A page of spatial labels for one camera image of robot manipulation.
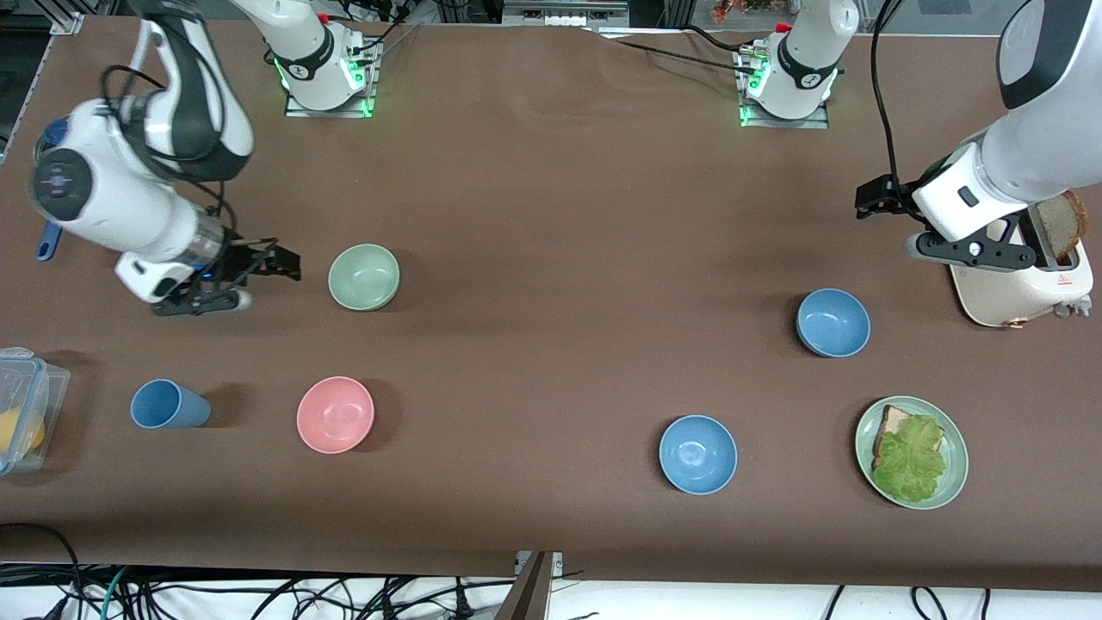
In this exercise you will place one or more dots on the pale green bowl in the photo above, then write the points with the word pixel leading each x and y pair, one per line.
pixel 363 275

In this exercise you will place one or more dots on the blue bowl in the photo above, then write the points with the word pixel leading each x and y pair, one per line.
pixel 697 454
pixel 832 320

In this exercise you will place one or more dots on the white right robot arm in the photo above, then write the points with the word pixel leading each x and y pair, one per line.
pixel 103 198

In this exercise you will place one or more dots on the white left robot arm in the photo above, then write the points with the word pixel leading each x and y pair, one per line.
pixel 1050 146

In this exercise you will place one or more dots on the pink bowl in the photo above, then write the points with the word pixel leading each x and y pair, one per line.
pixel 334 415

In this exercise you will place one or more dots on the brown toast slice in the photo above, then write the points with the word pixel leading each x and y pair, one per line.
pixel 1061 224

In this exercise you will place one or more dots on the cream white toaster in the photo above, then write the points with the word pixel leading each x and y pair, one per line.
pixel 1007 297

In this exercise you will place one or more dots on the blue plastic cup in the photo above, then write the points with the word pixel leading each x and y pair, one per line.
pixel 168 405

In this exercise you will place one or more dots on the clear plastic container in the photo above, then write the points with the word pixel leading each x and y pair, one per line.
pixel 52 387

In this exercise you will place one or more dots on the yellow food item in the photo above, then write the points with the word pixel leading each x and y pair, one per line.
pixel 17 430

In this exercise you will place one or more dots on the bread slice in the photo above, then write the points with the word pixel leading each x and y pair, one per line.
pixel 894 422

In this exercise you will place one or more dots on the green lettuce leaf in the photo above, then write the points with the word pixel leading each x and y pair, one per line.
pixel 913 461

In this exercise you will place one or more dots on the pale green plate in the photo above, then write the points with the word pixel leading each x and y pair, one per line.
pixel 954 478

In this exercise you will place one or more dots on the grey equipment box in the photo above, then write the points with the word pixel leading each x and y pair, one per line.
pixel 560 10

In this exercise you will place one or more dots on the table support beam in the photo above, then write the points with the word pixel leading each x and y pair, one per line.
pixel 525 594

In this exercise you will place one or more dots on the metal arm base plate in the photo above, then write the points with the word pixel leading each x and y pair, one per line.
pixel 788 120
pixel 327 112

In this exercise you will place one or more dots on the aluminium frame profile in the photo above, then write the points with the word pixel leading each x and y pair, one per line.
pixel 67 21

